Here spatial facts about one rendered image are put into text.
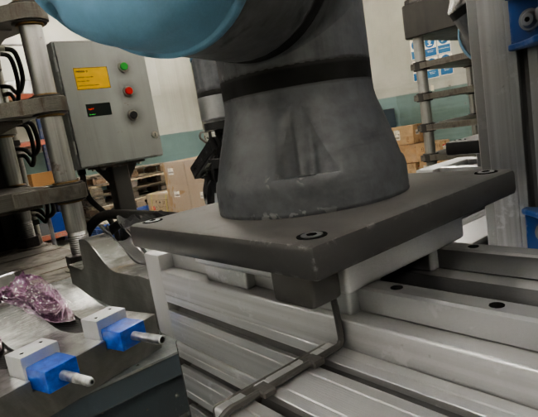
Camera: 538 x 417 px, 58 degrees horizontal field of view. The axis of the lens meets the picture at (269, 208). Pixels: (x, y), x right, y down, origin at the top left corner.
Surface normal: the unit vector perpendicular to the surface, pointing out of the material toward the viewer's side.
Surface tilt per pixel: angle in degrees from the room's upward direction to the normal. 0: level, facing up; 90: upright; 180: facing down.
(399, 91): 90
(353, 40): 90
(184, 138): 90
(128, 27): 140
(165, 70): 90
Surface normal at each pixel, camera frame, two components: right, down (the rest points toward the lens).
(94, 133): 0.62, 0.02
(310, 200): -0.09, 0.17
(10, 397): 0.82, -0.04
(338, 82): 0.42, 0.07
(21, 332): 0.22, -0.89
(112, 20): -0.26, 0.72
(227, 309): -0.76, 0.22
